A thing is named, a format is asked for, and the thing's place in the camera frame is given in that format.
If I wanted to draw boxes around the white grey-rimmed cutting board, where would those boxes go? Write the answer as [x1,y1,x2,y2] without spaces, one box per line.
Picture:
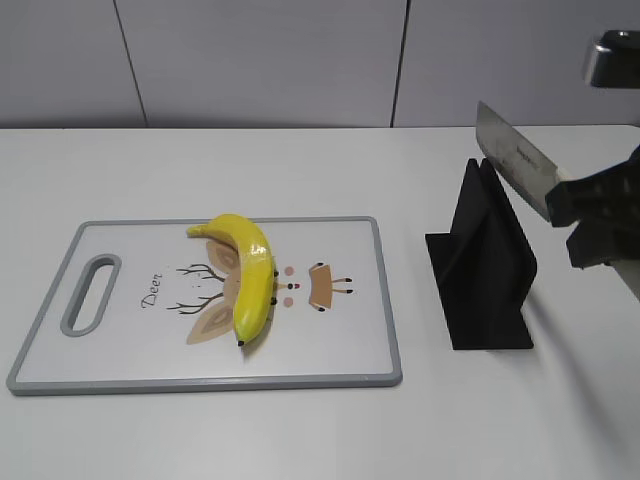
[7,216,402,395]

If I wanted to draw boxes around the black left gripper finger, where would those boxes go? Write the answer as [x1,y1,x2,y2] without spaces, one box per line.
[545,160,639,228]

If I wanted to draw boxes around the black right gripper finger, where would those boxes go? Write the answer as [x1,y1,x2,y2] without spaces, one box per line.
[565,215,639,269]

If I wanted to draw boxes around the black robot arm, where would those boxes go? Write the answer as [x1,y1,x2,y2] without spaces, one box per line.
[545,30,639,268]

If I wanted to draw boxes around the yellow plastic banana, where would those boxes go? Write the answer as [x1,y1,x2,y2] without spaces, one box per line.
[186,214,276,346]

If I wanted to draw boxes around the white-handled kitchen knife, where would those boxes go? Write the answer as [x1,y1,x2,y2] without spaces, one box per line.
[475,101,569,222]

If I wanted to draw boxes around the black knife stand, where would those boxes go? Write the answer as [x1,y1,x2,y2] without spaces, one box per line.
[425,159,537,350]

